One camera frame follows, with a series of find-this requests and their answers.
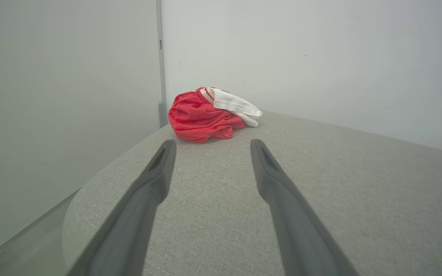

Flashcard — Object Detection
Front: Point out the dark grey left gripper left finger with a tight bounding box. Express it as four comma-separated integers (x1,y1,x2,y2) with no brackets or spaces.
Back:
68,140,177,276

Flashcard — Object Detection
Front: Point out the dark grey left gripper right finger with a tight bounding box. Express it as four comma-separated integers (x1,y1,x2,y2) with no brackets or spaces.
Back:
250,139,360,276

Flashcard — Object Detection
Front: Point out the red and white garment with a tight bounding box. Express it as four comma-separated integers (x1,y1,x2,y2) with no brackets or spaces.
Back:
168,87,263,143

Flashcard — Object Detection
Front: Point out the grey skirting strip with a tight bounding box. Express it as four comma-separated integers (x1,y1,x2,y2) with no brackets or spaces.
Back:
0,188,81,273

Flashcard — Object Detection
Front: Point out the grey vertical wall trim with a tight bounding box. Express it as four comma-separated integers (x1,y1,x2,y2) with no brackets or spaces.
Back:
156,0,169,129

